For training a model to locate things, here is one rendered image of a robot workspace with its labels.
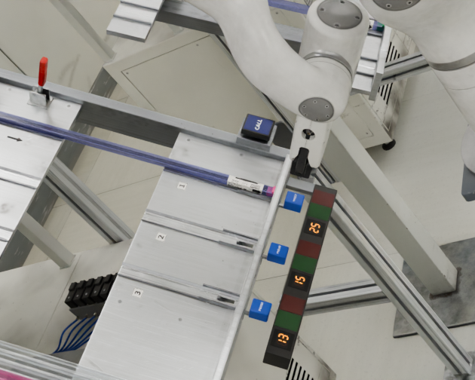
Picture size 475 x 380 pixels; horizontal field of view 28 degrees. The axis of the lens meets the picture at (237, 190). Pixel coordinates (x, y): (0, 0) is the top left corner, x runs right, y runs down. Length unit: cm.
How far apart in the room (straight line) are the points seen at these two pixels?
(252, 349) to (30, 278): 54
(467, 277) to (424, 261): 13
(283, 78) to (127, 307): 44
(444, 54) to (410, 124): 154
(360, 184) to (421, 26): 86
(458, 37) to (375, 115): 140
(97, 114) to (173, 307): 42
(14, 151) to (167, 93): 118
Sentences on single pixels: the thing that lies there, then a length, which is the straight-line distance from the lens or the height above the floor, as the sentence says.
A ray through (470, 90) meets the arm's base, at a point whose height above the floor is 85.
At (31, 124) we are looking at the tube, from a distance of 164.
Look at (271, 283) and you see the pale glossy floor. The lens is 264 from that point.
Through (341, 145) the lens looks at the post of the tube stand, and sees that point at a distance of 193.
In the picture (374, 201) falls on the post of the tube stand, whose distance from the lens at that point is 204.
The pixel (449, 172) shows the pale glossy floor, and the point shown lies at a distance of 255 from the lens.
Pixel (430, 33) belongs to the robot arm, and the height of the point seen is 96.
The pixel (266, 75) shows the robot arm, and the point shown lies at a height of 102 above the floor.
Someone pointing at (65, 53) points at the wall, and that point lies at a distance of 414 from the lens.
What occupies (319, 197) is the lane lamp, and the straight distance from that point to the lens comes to 160.
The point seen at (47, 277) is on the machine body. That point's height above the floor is 62.
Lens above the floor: 158
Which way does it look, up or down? 31 degrees down
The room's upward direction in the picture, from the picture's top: 42 degrees counter-clockwise
